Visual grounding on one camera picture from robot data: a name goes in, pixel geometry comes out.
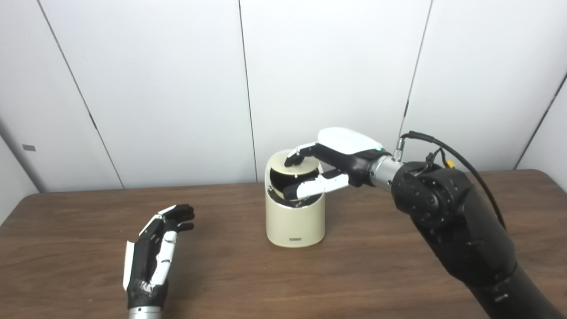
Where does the black and white right hand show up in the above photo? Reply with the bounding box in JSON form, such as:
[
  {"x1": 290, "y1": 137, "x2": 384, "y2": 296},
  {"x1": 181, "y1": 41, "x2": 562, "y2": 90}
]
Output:
[{"x1": 283, "y1": 128, "x2": 385, "y2": 201}]

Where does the black and white left hand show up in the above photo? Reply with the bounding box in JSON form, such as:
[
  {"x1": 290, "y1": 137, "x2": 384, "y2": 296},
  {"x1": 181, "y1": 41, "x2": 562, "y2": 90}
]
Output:
[{"x1": 122, "y1": 204, "x2": 195, "y2": 310}]

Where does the cream round bin lid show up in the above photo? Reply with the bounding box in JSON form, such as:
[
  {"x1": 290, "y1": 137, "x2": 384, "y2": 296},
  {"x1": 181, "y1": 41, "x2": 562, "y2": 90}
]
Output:
[{"x1": 270, "y1": 150, "x2": 320, "y2": 178}]

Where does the cream-colored bin body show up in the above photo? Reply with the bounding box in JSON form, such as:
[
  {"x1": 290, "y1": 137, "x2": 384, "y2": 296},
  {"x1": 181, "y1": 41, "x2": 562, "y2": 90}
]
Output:
[{"x1": 265, "y1": 151, "x2": 326, "y2": 248}]

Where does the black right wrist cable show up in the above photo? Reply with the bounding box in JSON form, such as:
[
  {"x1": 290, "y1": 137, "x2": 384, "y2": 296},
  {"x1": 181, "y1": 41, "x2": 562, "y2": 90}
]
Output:
[{"x1": 393, "y1": 131, "x2": 506, "y2": 229}]

